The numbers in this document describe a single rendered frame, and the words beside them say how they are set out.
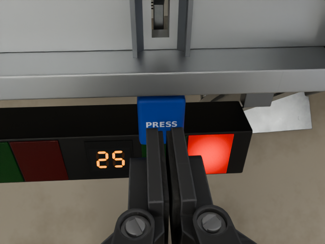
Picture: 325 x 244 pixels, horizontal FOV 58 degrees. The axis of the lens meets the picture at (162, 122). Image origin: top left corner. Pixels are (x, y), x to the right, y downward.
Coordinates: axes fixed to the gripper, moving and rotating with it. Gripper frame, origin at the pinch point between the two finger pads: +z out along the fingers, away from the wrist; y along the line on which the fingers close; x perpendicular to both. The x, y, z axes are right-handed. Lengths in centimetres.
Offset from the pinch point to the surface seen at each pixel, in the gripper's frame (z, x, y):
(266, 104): 8.6, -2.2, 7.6
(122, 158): 6.1, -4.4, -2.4
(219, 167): 6.1, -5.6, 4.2
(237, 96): 20.8, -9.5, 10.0
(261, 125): 58, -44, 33
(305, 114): 60, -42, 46
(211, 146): 6.1, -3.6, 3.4
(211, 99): 32.2, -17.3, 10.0
